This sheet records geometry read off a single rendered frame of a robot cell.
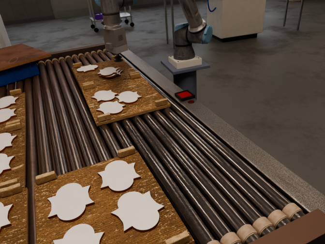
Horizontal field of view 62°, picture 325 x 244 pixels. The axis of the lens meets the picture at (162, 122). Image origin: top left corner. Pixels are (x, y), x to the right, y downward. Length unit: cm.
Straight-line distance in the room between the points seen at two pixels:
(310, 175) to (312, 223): 166
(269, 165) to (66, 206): 64
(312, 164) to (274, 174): 162
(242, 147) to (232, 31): 479
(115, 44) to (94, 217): 75
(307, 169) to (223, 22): 374
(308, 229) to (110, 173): 56
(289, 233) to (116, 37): 97
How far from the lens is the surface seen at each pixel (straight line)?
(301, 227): 76
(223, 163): 93
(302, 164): 251
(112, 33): 125
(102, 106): 130
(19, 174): 104
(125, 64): 185
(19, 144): 120
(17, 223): 87
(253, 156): 98
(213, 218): 77
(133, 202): 79
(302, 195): 89
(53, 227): 81
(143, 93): 139
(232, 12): 564
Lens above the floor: 152
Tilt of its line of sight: 31 degrees down
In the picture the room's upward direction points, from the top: 5 degrees counter-clockwise
